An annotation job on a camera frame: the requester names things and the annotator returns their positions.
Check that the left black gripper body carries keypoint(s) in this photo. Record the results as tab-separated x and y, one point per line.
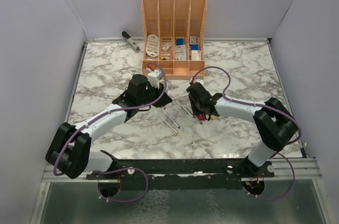
152	93

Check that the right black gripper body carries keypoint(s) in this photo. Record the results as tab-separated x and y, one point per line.
196	107

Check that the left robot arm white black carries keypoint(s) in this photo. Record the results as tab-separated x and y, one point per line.
70	151

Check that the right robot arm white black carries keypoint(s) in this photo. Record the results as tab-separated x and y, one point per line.
274	123

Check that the yellow tip pen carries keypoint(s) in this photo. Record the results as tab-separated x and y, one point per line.
170	126

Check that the white label box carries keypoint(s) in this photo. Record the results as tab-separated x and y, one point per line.
196	55

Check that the oval barcode card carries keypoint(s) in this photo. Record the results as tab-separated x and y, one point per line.
152	45

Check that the black grey stapler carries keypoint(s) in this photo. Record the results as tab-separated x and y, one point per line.
130	42

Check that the white paper packet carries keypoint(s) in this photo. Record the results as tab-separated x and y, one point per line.
180	52

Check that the blue eraser box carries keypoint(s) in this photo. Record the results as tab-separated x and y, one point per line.
179	41

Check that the orange desk organizer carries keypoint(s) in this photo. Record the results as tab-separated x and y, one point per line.
169	20

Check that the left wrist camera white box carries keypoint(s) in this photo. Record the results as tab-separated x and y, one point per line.
154	77

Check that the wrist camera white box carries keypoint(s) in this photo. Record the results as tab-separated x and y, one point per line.
200	81
154	77

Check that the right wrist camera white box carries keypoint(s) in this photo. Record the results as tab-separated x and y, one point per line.
200	81

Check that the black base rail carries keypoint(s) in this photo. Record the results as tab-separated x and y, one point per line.
183	174

